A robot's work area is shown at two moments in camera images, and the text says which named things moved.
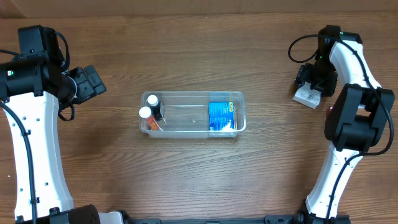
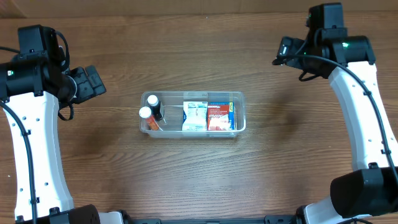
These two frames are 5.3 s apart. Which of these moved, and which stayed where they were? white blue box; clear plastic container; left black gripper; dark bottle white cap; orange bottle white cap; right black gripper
Moved: white blue box; right black gripper
Stayed: left black gripper; dark bottle white cap; clear plastic container; orange bottle white cap
